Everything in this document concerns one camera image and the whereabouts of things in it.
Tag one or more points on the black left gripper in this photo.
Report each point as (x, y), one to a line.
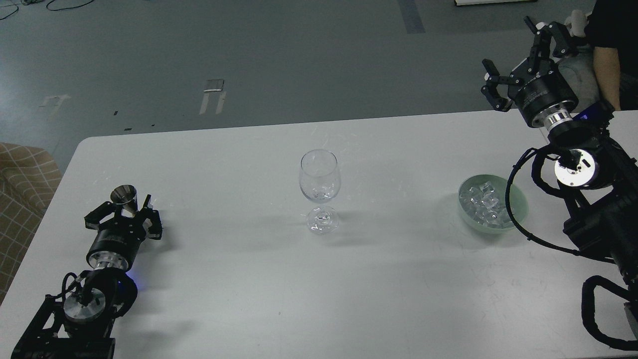
(118, 239)

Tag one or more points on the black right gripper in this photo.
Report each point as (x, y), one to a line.
(535, 90)

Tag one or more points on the steel cocktail jigger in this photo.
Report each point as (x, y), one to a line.
(124, 199)

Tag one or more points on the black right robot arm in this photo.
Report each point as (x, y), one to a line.
(581, 164)

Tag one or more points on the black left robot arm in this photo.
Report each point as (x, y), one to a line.
(77, 322)

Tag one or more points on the clear ice cubes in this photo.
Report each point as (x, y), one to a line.
(485, 206)

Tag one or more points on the clear wine glass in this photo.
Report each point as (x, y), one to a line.
(320, 182)

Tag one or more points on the person in black shirt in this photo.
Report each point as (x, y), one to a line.
(607, 66)

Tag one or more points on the beige checkered sofa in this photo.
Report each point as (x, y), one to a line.
(29, 177)

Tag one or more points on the green glass bowl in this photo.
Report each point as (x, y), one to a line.
(500, 184)

